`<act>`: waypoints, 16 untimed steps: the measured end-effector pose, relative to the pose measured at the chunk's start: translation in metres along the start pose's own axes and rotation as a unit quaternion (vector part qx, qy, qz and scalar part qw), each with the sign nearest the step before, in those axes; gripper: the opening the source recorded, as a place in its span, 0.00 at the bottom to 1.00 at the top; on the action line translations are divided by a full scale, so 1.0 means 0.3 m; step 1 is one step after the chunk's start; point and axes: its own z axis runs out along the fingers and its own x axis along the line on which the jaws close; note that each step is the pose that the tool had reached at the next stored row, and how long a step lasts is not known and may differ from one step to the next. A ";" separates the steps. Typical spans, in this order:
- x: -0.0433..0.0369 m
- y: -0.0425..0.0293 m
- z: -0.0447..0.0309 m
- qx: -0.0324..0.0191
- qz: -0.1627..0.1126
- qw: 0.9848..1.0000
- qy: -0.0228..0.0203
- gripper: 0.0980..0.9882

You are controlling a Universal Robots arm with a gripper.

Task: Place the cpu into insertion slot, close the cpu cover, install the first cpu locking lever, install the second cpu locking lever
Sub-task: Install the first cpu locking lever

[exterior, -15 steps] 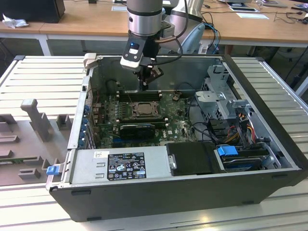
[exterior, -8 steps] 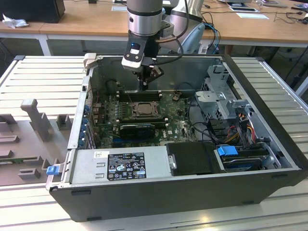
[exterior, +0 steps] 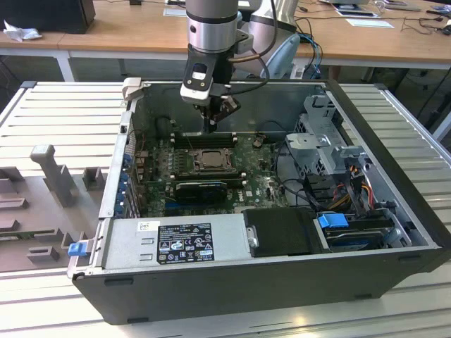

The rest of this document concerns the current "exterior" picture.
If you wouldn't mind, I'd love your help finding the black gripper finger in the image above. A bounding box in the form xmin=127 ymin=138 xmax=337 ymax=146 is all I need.
xmin=210 ymin=94 xmax=242 ymax=134
xmin=201 ymin=102 xmax=212 ymax=132

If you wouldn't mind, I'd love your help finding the black RAM slot bank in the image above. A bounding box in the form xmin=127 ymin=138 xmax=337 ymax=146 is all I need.
xmin=171 ymin=132 xmax=236 ymax=149
xmin=170 ymin=168 xmax=247 ymax=187

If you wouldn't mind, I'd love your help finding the green motherboard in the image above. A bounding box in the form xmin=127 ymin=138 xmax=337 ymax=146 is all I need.
xmin=135 ymin=135 xmax=293 ymax=218

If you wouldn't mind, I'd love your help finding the black graphics card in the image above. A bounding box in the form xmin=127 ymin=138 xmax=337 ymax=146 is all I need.
xmin=175 ymin=181 xmax=228 ymax=205

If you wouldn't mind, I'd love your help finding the grey plastic case latch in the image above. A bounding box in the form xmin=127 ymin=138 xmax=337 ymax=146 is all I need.
xmin=121 ymin=77 xmax=142 ymax=106

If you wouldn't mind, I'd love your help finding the silver metal drive cage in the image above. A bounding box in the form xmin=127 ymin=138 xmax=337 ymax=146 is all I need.
xmin=285 ymin=94 xmax=374 ymax=177

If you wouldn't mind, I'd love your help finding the black plastic shroud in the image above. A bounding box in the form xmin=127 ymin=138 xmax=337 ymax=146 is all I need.
xmin=242 ymin=206 xmax=332 ymax=258

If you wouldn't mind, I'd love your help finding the flat tablet device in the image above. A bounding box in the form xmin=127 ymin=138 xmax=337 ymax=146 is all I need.
xmin=334 ymin=9 xmax=380 ymax=18

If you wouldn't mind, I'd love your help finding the wooden desk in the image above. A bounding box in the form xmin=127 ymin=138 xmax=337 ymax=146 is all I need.
xmin=58 ymin=0 xmax=451 ymax=82
xmin=0 ymin=0 xmax=98 ymax=84

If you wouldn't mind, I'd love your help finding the blue disk carrier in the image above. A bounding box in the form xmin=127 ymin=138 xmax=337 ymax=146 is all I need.
xmin=316 ymin=213 xmax=350 ymax=237

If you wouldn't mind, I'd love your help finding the white sheet with blue edge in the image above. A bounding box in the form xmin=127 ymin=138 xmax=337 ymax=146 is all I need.
xmin=345 ymin=18 xmax=395 ymax=30

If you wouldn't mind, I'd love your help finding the silver power supply unit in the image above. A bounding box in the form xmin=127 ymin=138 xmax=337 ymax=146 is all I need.
xmin=89 ymin=213 xmax=253 ymax=272

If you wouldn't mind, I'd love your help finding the black open PC case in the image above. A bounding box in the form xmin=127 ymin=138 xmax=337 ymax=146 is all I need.
xmin=66 ymin=77 xmax=451 ymax=327

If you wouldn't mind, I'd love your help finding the hard disk drive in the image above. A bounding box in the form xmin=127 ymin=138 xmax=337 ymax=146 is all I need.
xmin=326 ymin=228 xmax=385 ymax=253

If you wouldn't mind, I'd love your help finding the large black box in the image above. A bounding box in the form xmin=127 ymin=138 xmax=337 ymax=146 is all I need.
xmin=0 ymin=0 xmax=96 ymax=35

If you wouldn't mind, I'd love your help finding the grey parts rack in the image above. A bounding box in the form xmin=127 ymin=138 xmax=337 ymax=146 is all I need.
xmin=0 ymin=144 xmax=109 ymax=274

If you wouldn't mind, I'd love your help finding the crumpled white paper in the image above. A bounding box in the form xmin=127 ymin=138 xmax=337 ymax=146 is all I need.
xmin=2 ymin=19 xmax=43 ymax=42

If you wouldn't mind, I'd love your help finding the green RAM stick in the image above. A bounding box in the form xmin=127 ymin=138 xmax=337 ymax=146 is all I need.
xmin=0 ymin=229 xmax=57 ymax=241

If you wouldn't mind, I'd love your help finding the white wrist camera black plate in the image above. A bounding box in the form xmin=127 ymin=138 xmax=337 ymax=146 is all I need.
xmin=179 ymin=54 xmax=216 ymax=106

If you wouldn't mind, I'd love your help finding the tan wrist cable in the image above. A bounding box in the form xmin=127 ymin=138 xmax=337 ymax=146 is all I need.
xmin=229 ymin=51 xmax=262 ymax=63

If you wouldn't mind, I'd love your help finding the small white wrist camera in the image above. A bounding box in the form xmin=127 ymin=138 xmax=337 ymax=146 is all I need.
xmin=232 ymin=30 xmax=255 ymax=54

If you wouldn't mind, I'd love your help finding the black camera cable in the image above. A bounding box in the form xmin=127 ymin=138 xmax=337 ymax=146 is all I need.
xmin=227 ymin=0 xmax=280 ymax=95

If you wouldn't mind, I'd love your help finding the blue cable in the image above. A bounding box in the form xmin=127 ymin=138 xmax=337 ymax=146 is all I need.
xmin=299 ymin=33 xmax=323 ymax=78

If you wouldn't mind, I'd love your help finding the yellow and black wire bundle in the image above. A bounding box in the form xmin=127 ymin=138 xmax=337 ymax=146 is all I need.
xmin=327 ymin=195 xmax=353 ymax=212

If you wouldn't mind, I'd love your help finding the yellow and red wire bundle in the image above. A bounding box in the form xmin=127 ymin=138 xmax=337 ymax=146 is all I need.
xmin=362 ymin=177 xmax=378 ymax=209

